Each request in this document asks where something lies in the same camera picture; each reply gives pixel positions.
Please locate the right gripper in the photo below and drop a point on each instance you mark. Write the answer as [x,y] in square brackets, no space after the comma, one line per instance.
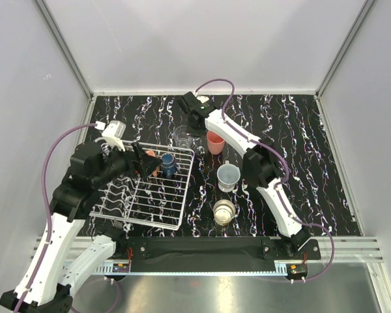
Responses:
[194,133]

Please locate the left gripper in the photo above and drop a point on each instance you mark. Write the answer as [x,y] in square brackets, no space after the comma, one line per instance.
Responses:
[139,162]

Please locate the salmon ceramic mug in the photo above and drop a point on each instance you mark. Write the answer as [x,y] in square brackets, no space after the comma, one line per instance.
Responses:
[153,167]

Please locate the dark blue glass mug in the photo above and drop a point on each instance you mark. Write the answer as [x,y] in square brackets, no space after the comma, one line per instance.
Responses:
[168,165]

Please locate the clear glass tumbler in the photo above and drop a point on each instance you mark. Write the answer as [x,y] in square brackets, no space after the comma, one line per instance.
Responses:
[181,137]

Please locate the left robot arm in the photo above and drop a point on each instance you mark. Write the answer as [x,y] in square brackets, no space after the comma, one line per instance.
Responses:
[47,286]

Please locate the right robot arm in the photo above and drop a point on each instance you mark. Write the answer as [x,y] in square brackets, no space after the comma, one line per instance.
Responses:
[259,165]

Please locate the pink plastic cup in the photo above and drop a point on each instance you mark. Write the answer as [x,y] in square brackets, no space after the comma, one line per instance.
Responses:
[215,143]

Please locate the light blue plastic cup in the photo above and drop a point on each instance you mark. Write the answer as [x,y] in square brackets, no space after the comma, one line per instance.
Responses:
[228,176]

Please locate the steel metal cup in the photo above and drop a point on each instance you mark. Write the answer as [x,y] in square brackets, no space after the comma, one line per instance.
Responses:
[224,212]

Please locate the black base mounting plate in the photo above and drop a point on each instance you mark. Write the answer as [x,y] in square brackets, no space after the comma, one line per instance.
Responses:
[212,254]

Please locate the white wire dish rack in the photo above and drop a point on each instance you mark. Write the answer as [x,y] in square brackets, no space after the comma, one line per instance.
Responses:
[157,202]

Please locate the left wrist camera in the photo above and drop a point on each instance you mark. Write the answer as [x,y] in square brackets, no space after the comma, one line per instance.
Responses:
[112,133]

